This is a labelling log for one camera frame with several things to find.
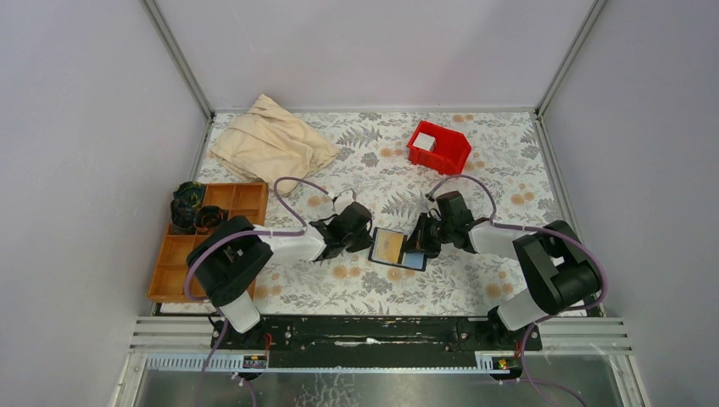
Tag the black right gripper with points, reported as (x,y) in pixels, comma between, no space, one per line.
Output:
(418,241)

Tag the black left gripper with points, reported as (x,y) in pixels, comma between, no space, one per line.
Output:
(363,245)

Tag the orange credit card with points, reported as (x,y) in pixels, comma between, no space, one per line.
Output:
(388,247)

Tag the black leather card holder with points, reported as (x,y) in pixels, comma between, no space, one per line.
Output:
(415,261)

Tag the red plastic bin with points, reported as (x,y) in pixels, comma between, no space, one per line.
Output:
(450,154)

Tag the stack of credit cards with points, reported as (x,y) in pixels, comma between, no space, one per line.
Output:
(424,141)

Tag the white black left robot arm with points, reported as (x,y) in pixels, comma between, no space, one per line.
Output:
(228,261)

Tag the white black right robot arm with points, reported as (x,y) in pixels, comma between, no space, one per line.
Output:
(556,267)

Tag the beige folded cloth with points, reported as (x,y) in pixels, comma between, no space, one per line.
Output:
(268,143)

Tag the dark green rolled cloth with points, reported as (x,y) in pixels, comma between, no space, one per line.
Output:
(190,192)

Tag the dark floral rolled cloth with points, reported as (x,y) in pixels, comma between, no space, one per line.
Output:
(182,218)

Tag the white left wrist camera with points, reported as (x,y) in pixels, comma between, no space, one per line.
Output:
(342,200)

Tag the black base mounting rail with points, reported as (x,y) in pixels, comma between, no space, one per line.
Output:
(360,341)

